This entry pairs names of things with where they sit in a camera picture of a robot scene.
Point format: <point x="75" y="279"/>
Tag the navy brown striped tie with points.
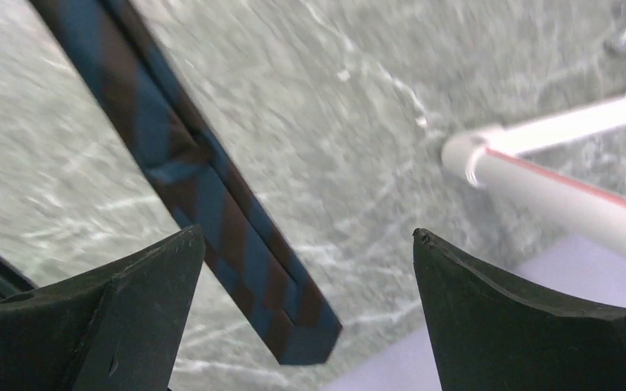
<point x="171" y="142"/>

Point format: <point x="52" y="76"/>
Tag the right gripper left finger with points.
<point x="116" y="327"/>

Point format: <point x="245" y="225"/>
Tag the white pvc pipe frame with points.
<point x="492" y="157"/>

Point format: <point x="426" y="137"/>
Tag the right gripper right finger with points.
<point x="493" y="330"/>

